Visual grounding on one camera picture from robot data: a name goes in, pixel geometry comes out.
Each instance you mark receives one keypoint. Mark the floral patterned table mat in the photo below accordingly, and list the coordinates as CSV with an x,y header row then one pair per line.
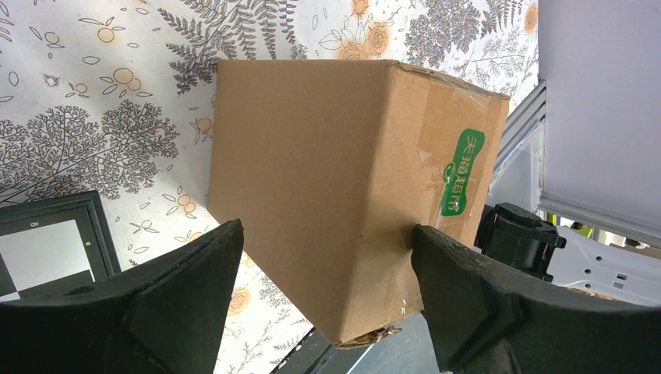
x,y
119,96

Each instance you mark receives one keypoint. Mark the brown cardboard express box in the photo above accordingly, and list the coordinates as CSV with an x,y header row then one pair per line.
x,y
330,164

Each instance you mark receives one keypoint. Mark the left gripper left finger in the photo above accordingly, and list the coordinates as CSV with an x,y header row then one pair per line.
x,y
166,315

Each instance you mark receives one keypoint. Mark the black white checkerboard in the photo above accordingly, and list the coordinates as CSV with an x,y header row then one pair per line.
x,y
55,244

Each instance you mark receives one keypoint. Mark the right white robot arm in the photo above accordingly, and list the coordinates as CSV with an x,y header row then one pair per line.
x,y
563,257

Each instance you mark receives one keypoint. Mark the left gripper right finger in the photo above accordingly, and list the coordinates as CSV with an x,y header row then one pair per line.
x,y
487,317

